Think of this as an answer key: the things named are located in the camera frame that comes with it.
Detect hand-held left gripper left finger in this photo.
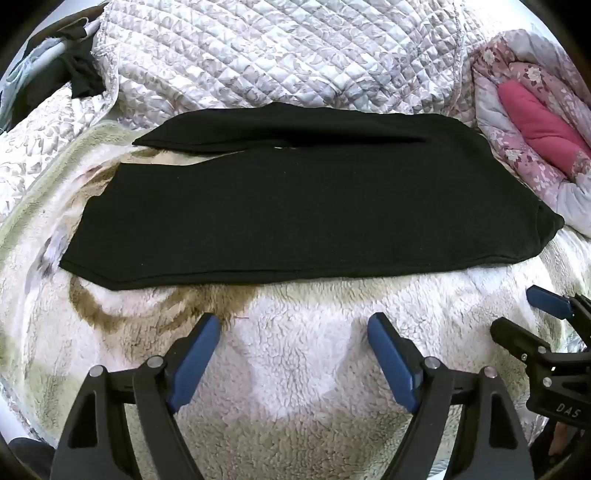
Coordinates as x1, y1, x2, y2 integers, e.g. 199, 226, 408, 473
51, 313, 221, 480

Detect black pants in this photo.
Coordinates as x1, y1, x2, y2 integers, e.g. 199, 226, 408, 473
60, 102, 565, 291

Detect person's dark clothing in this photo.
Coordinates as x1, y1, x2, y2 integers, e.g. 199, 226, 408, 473
7, 436, 58, 480

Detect pink floral comforter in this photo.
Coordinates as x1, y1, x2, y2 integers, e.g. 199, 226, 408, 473
470, 28, 591, 228

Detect dark clothes pile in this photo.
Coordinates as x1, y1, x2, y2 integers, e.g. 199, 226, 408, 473
0, 34, 88, 123

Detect cream patterned fleece blanket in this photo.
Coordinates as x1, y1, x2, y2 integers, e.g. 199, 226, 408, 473
0, 119, 591, 480

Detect black garment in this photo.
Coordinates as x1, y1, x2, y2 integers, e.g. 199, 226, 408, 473
25, 9, 108, 100

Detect white grey quilted bedspread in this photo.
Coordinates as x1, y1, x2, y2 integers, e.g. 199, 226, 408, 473
0, 0, 483, 224

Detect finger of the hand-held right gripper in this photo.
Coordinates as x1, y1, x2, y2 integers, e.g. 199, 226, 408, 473
526, 285, 591, 326
490, 318, 557, 367

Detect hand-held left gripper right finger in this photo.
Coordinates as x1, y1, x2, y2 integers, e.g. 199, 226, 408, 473
367, 312, 536, 480

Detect pink pillow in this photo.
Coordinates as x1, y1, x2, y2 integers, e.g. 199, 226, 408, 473
498, 79, 591, 183

